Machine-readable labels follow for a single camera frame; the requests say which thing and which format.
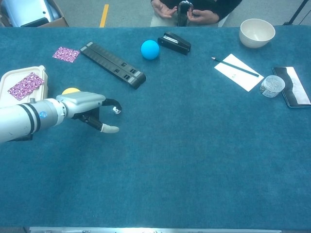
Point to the dark green pencil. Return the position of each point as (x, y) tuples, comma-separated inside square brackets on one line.
[(234, 66)]

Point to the person's left hand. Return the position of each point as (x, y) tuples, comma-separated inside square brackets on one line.
[(204, 16)]

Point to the cream plastic lunch box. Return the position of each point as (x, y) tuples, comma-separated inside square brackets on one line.
[(9, 77)]

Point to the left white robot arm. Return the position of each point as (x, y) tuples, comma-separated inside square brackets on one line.
[(26, 119)]

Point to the blue ball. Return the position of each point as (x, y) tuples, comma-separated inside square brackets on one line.
[(150, 49)]

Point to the small white die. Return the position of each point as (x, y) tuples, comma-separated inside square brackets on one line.
[(116, 110)]

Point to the white paper sheet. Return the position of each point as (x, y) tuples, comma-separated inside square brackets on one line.
[(240, 77)]

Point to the black tripod stand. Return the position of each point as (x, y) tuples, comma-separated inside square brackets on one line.
[(295, 14)]

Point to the cardboard box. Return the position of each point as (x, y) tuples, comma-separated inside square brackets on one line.
[(57, 23)]

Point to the person's right hand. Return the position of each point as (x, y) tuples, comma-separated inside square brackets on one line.
[(164, 11)]

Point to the grey device in box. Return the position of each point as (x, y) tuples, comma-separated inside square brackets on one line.
[(26, 12)]

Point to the seated person in dark clothes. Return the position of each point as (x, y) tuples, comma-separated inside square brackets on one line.
[(226, 7)]

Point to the red white patterned card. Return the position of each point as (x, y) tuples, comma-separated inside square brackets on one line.
[(66, 54), (26, 86)]

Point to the black stapler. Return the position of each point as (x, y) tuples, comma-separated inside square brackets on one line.
[(175, 43)]

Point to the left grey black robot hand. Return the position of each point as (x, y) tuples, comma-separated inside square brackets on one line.
[(80, 100)]

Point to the cream bowl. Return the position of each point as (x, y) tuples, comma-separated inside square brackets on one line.
[(257, 32)]

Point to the aluminium frame rail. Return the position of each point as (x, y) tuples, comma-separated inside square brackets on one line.
[(155, 230)]

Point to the clear jar of clips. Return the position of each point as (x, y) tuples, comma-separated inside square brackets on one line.
[(272, 86)]

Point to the yellow ball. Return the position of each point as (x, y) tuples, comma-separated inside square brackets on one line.
[(71, 90)]

